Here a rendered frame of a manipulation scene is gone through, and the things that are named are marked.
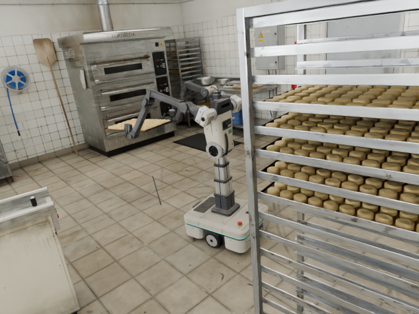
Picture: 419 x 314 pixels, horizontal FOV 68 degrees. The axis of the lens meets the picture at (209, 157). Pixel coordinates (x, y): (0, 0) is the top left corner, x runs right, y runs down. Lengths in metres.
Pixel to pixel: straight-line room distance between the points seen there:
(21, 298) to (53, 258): 0.29
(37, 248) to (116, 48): 3.98
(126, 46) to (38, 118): 2.00
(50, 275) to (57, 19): 4.83
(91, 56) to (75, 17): 1.24
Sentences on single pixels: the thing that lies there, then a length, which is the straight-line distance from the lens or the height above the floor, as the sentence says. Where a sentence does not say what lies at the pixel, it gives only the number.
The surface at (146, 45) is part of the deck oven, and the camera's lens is 5.86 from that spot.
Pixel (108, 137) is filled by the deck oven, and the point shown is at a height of 0.35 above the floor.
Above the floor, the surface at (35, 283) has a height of 0.42.
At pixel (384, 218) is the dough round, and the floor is 1.15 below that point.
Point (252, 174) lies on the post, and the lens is 1.20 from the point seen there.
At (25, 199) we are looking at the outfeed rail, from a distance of 2.42.
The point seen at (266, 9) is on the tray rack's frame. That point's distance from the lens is 1.05.
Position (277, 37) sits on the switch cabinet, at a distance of 5.57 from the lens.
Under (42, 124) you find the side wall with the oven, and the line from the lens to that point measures 6.27.
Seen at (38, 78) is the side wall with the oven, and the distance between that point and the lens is 6.21.
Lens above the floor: 1.73
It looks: 20 degrees down
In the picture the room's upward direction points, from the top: 6 degrees counter-clockwise
